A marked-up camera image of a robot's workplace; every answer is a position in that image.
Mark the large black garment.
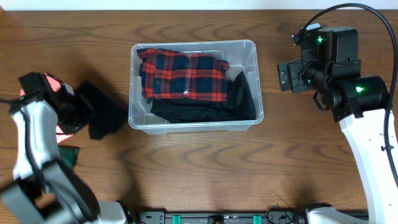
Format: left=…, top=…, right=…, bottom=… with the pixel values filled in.
left=150, top=72, right=257, bottom=123

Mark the red plaid shirt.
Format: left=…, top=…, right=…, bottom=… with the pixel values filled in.
left=137, top=48, right=229, bottom=102

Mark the dark green garment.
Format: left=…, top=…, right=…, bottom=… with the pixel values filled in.
left=58, top=146, right=80, bottom=169

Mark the pink garment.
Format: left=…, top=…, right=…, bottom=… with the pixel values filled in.
left=19, top=72, right=77, bottom=143

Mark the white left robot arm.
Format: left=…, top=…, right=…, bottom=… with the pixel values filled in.
left=1, top=72, right=135, bottom=223

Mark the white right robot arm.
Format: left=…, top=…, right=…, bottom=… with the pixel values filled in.
left=277, top=59, right=397, bottom=223

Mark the clear plastic storage container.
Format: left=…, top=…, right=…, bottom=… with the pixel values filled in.
left=128, top=40, right=264, bottom=134

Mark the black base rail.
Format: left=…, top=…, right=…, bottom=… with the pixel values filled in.
left=132, top=206, right=308, bottom=224

